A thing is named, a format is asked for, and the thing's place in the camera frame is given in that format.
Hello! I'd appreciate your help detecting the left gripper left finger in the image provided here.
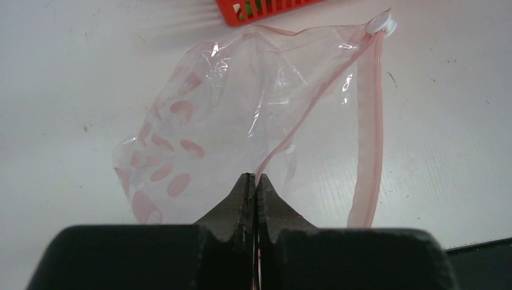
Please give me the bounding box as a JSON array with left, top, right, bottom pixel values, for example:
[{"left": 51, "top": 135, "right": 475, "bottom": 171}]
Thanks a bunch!
[{"left": 28, "top": 173, "right": 256, "bottom": 289}]

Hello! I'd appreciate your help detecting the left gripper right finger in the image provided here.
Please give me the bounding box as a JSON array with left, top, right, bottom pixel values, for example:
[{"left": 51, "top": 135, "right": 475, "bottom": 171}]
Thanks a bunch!
[{"left": 255, "top": 175, "right": 459, "bottom": 289}]

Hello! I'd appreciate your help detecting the clear pink zip top bag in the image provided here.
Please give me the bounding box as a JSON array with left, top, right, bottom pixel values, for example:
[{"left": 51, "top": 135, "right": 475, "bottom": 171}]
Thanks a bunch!
[{"left": 114, "top": 11, "right": 397, "bottom": 228}]

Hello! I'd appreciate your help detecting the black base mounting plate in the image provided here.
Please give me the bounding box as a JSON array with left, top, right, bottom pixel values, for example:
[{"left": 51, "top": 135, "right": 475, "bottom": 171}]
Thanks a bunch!
[{"left": 446, "top": 237, "right": 511, "bottom": 290}]

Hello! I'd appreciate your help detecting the red plastic shopping basket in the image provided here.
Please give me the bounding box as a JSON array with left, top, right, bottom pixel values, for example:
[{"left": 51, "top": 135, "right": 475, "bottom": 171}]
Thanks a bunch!
[{"left": 215, "top": 0, "right": 319, "bottom": 27}]

